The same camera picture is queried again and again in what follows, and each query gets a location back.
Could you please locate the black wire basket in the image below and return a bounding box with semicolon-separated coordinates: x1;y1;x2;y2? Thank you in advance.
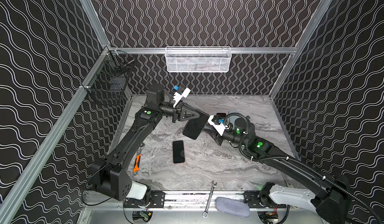
82;46;137;107

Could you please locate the silver wrench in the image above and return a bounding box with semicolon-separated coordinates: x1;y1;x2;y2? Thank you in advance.
202;181;217;219

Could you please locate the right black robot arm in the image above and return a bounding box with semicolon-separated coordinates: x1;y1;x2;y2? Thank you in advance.
204;118;351;224

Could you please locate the white wire basket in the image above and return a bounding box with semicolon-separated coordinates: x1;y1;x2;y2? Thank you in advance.
165;46;232;73

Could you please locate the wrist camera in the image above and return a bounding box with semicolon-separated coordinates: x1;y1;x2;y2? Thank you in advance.
208;115;226;136
173;86;191;108

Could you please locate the black phone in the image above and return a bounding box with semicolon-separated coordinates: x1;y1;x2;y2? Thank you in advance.
183;110;210;140
173;141;185;164

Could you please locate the orange handled adjustable wrench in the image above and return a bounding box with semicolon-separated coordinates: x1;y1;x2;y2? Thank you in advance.
133;144;145;176

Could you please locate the grey cloth pad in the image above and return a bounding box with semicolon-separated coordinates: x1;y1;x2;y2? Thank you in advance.
216;197;250;218

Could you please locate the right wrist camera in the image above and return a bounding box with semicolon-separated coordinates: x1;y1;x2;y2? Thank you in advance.
208;115;226;136

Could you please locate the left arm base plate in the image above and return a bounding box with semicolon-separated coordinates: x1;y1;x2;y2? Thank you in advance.
123;191;166;209

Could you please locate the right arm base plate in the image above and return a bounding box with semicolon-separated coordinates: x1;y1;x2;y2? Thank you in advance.
244;191;287;209

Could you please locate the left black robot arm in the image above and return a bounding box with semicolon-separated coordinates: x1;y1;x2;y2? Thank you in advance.
87;84;200;204

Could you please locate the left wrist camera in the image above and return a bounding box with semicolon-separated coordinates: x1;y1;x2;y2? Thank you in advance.
173;86;191;108

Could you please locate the pale blue phone case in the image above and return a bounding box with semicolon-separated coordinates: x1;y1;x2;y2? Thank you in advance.
227;111;243;125

